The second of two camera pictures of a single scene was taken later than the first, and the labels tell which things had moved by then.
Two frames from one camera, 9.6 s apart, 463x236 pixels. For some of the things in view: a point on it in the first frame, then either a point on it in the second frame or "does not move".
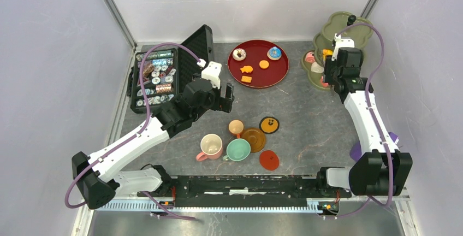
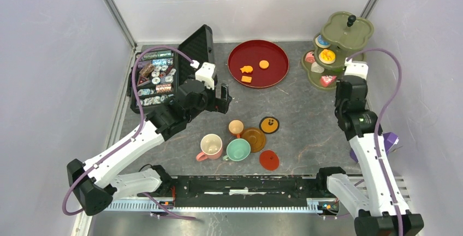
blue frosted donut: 274,53 -> 320,42
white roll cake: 316,68 does not move
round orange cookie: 263,64 does not move
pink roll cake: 310,57 does not move
